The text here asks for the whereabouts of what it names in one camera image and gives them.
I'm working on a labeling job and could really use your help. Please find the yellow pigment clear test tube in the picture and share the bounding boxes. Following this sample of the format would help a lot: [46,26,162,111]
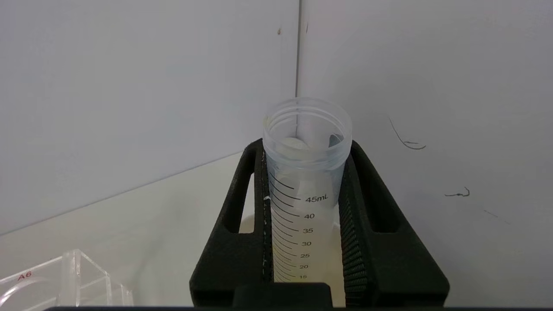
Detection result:
[262,97,353,284]

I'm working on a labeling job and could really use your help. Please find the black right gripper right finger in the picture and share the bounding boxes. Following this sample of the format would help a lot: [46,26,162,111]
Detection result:
[338,140,450,308]

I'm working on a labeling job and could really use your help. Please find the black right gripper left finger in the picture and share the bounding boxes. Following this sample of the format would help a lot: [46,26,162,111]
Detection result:
[189,138,274,308]

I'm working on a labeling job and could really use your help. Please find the clear acrylic test tube rack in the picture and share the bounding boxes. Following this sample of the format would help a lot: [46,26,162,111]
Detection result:
[0,249,134,311]

